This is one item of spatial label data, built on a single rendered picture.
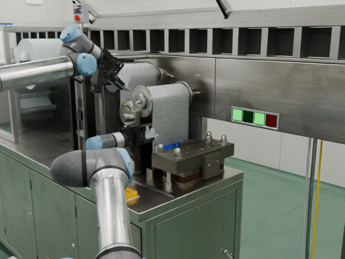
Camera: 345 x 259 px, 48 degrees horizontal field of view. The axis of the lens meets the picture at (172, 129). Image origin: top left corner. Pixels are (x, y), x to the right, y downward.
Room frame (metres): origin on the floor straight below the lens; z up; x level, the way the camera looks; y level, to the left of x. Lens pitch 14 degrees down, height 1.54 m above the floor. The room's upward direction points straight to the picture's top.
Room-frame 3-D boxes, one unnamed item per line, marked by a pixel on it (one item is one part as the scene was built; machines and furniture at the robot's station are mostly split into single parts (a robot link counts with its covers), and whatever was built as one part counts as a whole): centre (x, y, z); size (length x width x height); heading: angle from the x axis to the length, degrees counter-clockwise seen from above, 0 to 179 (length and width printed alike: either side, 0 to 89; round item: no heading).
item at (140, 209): (2.44, 0.77, 0.88); 2.52 x 0.66 x 0.04; 44
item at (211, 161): (1.67, -0.18, 0.96); 0.10 x 0.03 x 0.11; 134
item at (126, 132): (1.62, 0.18, 1.12); 0.12 x 0.08 x 0.09; 134
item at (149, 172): (1.79, 0.01, 0.92); 0.28 x 0.04 x 0.04; 134
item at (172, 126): (1.79, 0.01, 1.11); 0.23 x 0.01 x 0.18; 134
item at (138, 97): (1.73, 0.15, 1.25); 0.07 x 0.02 x 0.07; 44
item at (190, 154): (1.73, -0.10, 1.00); 0.40 x 0.16 x 0.06; 134
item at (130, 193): (1.47, 0.19, 0.91); 0.07 x 0.07 x 0.02; 44
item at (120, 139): (1.56, 0.24, 1.11); 0.08 x 0.05 x 0.08; 44
